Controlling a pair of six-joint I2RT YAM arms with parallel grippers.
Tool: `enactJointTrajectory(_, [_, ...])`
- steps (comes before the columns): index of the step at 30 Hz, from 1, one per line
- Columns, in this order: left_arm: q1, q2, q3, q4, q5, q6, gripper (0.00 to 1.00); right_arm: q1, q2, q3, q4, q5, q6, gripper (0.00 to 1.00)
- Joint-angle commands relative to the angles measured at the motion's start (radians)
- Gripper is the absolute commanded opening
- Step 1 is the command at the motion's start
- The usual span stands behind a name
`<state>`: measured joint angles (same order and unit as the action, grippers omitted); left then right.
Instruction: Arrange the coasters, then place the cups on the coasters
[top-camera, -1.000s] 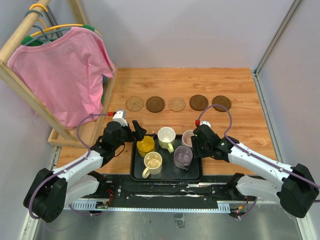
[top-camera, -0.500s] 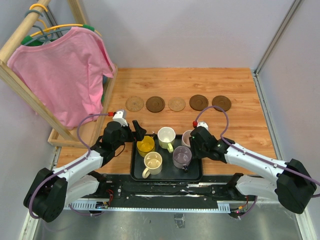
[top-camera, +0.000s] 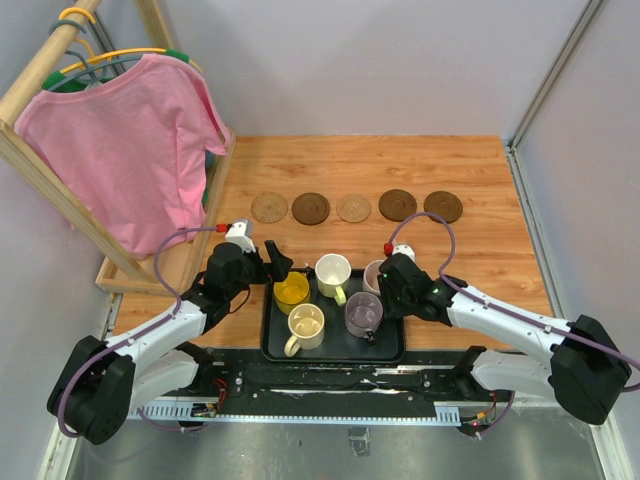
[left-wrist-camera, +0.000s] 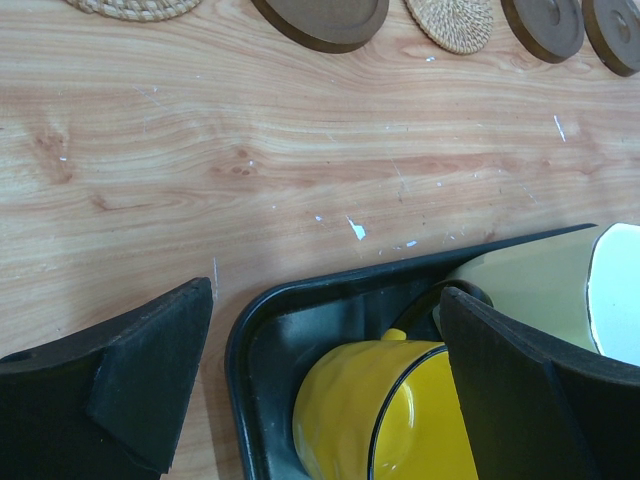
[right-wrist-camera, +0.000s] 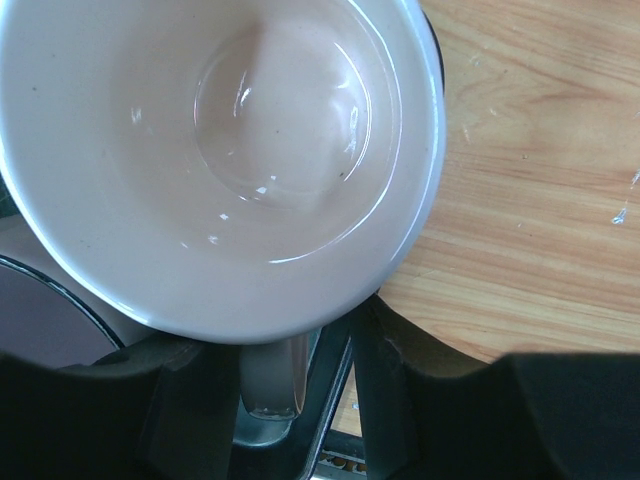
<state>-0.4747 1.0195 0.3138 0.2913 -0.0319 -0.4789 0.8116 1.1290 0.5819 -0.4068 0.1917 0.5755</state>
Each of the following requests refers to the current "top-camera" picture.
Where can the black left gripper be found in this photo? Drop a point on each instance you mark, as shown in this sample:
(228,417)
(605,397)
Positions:
(280,262)

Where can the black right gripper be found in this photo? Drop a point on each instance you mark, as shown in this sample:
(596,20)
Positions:
(391,306)

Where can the yellow translucent cup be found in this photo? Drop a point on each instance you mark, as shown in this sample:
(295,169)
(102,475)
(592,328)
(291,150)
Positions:
(291,292)

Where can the pink mug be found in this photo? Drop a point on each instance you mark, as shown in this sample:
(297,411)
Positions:
(370,277)

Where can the large woven rattan coaster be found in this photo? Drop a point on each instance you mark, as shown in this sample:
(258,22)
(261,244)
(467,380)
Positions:
(269,207)

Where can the dark wooden coaster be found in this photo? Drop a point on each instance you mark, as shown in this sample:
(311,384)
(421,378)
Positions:
(397,205)
(310,208)
(444,204)

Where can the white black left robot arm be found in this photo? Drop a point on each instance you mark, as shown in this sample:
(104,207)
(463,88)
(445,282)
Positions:
(103,381)

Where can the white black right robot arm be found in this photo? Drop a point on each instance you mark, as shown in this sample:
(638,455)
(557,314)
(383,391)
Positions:
(574,362)

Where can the small woven rattan coaster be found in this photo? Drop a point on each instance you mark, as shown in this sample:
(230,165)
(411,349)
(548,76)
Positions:
(353,208)

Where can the purple mug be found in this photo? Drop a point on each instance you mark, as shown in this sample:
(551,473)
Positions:
(363,315)

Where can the pale green mug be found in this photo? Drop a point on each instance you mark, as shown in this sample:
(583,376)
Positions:
(333,272)

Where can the cream mug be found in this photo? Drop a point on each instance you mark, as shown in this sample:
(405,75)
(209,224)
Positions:
(306,323)

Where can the black plastic tray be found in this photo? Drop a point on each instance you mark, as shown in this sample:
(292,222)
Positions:
(338,346)

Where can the pink t-shirt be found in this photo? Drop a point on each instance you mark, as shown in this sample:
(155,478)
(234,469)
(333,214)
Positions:
(133,149)

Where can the grey clothes hanger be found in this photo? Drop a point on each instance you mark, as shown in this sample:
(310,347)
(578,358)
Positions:
(85,63)

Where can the green clothes hanger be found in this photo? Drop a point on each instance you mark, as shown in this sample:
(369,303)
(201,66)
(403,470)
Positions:
(59,82)

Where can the yellow clothes hanger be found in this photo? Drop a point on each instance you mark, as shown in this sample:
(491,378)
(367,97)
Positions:
(156,27)

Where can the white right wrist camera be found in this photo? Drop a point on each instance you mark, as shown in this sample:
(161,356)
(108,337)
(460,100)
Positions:
(404,249)

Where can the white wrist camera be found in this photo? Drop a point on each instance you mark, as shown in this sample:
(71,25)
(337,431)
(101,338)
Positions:
(404,249)
(239,233)

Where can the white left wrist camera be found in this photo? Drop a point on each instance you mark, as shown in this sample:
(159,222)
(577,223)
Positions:
(239,233)

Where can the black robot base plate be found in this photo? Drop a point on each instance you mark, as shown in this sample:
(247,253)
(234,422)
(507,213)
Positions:
(422,379)

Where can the grey slotted cable duct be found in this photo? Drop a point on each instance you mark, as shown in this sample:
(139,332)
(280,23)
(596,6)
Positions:
(196,411)

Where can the aluminium frame post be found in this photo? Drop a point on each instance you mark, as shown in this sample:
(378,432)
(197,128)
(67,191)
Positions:
(576,36)

